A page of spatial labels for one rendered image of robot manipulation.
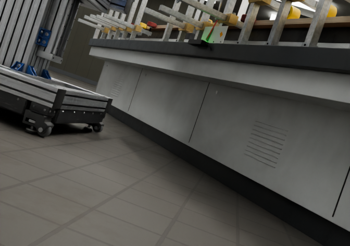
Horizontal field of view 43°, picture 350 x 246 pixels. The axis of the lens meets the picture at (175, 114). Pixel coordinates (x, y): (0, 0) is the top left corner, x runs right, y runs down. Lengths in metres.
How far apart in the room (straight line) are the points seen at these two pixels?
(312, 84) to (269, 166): 0.54
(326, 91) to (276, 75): 0.32
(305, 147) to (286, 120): 0.20
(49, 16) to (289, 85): 1.28
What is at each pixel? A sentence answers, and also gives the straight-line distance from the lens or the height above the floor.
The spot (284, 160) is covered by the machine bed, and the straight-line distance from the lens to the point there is 2.06.
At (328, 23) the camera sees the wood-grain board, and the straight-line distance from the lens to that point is 2.08.
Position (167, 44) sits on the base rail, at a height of 0.68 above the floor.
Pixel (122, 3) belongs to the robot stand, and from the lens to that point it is 2.60.
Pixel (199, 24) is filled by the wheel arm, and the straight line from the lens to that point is 2.64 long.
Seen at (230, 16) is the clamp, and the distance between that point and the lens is 2.41.
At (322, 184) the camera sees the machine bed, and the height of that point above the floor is 0.22.
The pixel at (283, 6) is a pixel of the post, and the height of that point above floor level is 0.88.
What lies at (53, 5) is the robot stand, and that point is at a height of 0.60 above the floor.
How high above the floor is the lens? 0.34
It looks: 2 degrees down
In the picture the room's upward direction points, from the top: 19 degrees clockwise
